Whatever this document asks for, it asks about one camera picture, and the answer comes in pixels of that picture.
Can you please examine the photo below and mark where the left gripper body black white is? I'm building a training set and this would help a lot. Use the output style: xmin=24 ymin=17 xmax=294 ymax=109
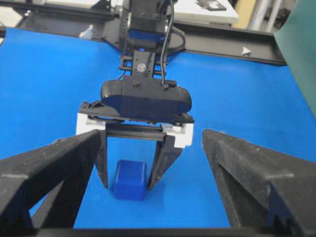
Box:
xmin=76 ymin=100 xmax=194 ymax=148

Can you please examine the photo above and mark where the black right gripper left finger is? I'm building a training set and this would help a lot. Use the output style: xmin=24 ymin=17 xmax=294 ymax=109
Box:
xmin=0 ymin=130 xmax=101 ymax=237

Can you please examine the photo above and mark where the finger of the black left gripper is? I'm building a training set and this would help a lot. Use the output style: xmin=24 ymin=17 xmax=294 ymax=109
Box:
xmin=148 ymin=141 xmax=183 ymax=190
xmin=95 ymin=133 xmax=108 ymax=189

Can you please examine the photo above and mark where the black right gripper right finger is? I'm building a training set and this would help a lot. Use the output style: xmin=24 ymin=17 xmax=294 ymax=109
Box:
xmin=202 ymin=129 xmax=316 ymax=237

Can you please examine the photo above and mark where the blue block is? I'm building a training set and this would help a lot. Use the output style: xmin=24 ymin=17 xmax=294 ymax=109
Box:
xmin=113 ymin=160 xmax=147 ymax=200

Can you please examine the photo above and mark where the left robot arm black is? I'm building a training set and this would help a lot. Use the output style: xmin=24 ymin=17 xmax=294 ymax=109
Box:
xmin=77 ymin=0 xmax=194 ymax=189

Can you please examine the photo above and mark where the blue table cloth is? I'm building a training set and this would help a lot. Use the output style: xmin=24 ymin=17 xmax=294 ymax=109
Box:
xmin=0 ymin=28 xmax=316 ymax=229

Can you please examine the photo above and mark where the white table with papers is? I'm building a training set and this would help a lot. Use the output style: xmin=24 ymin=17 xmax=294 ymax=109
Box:
xmin=174 ymin=0 xmax=239 ymax=25

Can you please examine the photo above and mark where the green backdrop sheet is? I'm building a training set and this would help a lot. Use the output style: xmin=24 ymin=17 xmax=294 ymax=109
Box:
xmin=274 ymin=0 xmax=316 ymax=114

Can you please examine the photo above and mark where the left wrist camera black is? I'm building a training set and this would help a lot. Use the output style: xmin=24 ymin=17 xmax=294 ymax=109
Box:
xmin=101 ymin=77 xmax=192 ymax=123

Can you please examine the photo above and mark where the black camera cable left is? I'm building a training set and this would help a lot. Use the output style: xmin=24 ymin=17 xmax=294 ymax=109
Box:
xmin=159 ymin=0 xmax=187 ymax=86

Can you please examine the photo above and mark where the black aluminium table frame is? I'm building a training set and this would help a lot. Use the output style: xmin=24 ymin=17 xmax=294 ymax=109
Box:
xmin=0 ymin=0 xmax=286 ymax=66

